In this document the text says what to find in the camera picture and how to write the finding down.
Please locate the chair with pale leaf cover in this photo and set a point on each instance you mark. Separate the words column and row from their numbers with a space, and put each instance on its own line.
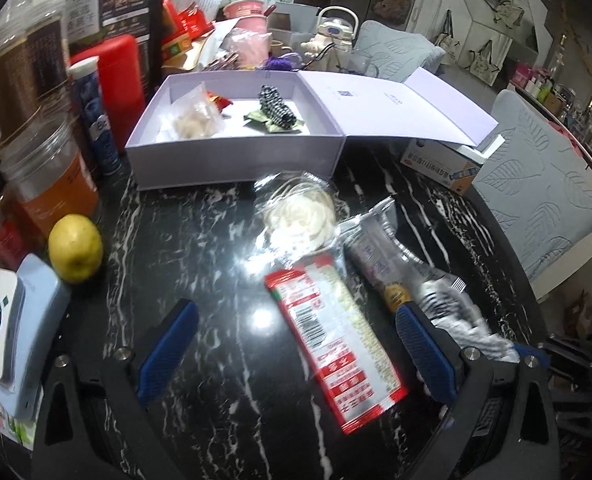
column 541, row 195
column 391, row 47

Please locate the brown powder jar with label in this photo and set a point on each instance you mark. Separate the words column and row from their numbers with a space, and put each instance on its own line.
column 11, row 75

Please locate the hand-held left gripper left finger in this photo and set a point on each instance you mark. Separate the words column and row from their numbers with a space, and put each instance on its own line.
column 168, row 350

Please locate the red canister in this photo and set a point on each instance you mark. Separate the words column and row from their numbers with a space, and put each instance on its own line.
column 121, row 75

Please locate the white printed tote bag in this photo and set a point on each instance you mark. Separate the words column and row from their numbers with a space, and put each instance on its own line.
column 487, row 65

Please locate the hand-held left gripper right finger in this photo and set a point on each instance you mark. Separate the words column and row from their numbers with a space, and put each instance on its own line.
column 426, row 355

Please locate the orange jar with clear lid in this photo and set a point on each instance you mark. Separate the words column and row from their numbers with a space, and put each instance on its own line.
column 56, row 195

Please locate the yellow lemon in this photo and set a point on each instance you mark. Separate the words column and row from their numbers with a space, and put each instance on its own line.
column 76, row 247

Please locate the blue tablet tube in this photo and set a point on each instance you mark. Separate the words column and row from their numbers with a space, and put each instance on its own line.
column 98, row 125

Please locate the pile of red packets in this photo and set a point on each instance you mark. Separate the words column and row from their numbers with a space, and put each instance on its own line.
column 186, row 25

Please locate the white flat box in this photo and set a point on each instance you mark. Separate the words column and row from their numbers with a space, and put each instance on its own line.
column 486, row 152

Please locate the pink cup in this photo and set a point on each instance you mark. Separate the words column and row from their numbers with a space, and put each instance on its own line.
column 246, row 25

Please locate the clear packet of white pads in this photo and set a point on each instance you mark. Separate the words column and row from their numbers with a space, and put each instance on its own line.
column 298, row 217

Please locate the black-white checkered scrunchie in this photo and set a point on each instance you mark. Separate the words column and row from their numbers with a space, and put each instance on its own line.
column 276, row 105

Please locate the clear silver plastic packet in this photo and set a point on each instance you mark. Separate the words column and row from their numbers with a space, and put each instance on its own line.
column 376, row 255

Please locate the white cardboard box with lid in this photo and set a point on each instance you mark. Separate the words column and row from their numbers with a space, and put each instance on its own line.
column 226, row 165

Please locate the light blue instant camera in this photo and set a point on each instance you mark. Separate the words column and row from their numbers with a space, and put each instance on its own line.
column 41, row 310

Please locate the white astronaut water bottle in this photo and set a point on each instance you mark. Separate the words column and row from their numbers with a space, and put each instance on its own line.
column 333, row 35

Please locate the white storage box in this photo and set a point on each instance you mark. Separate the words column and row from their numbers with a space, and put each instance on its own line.
column 296, row 17

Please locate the colourful paper leaflets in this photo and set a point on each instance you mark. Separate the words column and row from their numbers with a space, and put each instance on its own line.
column 13, row 425

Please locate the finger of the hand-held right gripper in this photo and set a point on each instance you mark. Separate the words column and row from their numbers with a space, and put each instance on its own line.
column 528, row 356

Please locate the blue and white carton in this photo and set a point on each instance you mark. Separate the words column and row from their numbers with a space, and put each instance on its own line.
column 436, row 165

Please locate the red spice jar black lid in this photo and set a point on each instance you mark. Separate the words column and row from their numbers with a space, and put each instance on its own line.
column 1, row 240

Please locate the green packet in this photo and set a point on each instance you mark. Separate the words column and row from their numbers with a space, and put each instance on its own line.
column 256, row 119

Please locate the clear bag with beige lump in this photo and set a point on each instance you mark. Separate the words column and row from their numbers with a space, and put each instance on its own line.
column 193, row 122

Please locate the long red snack packet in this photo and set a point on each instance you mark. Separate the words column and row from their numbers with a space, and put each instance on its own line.
column 336, row 345

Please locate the orange-red snack packet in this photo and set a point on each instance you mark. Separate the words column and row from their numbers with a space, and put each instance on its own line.
column 218, row 102

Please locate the black printed pouch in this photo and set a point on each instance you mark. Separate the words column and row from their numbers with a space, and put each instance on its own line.
column 131, row 5

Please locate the row of cosmetic bottles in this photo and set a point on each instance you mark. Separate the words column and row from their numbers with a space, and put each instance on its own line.
column 561, row 105

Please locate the purple yarn ball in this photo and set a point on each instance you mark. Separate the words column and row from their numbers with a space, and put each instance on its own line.
column 278, row 63

